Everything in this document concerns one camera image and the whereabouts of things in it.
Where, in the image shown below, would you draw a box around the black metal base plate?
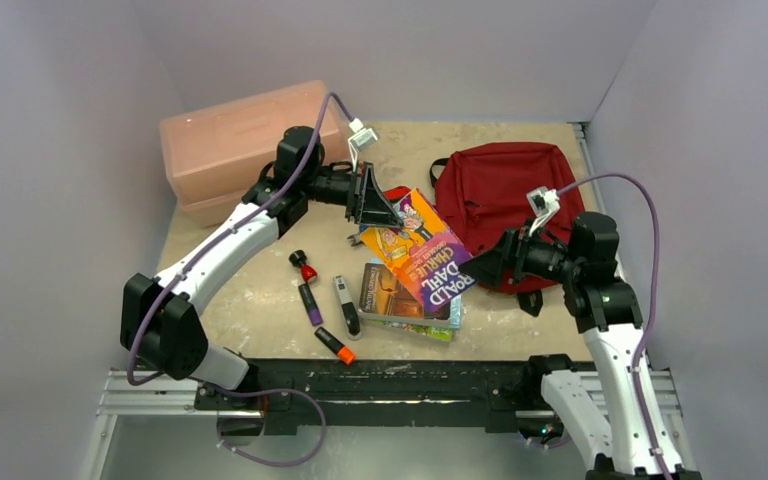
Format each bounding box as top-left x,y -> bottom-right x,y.
193,351 -> 587,439

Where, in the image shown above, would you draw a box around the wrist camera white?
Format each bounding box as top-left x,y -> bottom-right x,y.
348,118 -> 378,161
526,187 -> 560,237

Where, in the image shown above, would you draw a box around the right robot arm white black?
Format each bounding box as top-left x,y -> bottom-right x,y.
460,212 -> 701,479

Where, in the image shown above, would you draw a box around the pink plastic storage box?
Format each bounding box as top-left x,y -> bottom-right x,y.
159,80 -> 328,227

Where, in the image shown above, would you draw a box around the aluminium frame rails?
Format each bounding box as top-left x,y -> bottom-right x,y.
92,122 -> 700,480

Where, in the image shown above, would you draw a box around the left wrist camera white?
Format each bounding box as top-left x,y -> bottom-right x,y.
348,118 -> 378,161

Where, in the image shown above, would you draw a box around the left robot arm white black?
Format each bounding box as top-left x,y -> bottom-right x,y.
120,126 -> 404,409

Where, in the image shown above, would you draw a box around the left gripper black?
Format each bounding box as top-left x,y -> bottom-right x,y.
301,161 -> 403,227

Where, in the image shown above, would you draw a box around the green bottom paperback book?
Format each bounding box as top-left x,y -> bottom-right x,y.
363,320 -> 455,343

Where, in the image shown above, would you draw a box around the purple black highlighter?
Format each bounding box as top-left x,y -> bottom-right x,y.
298,283 -> 323,327

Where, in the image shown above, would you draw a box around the red backpack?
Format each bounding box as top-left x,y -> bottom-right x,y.
429,142 -> 585,317

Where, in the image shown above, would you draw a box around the orange black highlighter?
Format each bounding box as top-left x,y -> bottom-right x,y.
314,327 -> 356,365

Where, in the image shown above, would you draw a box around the red black glue stick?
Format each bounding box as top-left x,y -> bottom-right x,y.
288,249 -> 318,284

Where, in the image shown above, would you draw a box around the Roald Dahl paperback book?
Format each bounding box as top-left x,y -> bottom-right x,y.
359,189 -> 476,312

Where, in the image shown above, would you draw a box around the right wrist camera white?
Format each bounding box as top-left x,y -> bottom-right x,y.
526,187 -> 560,237

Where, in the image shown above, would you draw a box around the dark brown cover paperback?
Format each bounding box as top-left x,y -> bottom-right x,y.
357,262 -> 462,330

